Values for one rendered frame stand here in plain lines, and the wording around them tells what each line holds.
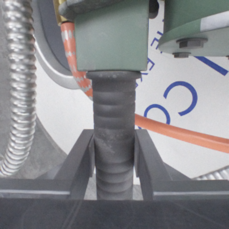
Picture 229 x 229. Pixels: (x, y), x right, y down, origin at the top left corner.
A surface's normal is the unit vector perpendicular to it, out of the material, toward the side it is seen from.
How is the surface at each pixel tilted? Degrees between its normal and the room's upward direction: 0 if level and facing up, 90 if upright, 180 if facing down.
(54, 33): 5
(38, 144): 0
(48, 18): 18
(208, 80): 90
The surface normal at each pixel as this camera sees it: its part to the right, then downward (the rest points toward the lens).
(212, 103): -0.70, 0.25
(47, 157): 0.61, -0.25
